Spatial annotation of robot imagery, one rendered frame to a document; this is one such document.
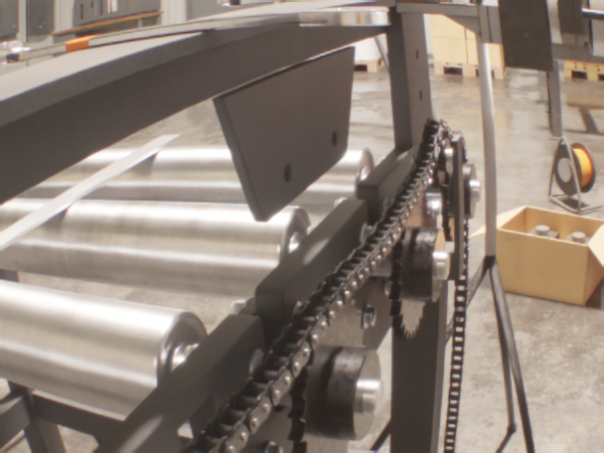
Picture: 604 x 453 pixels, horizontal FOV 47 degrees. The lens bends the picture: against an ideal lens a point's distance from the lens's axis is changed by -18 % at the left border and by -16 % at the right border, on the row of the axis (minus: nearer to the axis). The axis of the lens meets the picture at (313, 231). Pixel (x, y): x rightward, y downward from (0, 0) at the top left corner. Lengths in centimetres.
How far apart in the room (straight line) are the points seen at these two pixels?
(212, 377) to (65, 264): 56
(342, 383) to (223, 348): 10
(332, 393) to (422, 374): 68
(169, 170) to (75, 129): 86
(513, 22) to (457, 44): 788
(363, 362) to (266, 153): 18
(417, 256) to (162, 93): 44
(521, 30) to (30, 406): 146
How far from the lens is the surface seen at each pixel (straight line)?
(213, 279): 95
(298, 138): 72
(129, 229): 100
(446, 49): 861
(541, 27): 70
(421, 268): 88
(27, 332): 76
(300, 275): 70
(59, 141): 42
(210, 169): 125
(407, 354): 128
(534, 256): 289
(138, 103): 49
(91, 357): 70
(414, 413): 134
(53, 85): 29
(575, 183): 388
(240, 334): 59
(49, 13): 1343
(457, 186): 104
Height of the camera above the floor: 119
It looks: 19 degrees down
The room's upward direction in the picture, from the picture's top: 4 degrees counter-clockwise
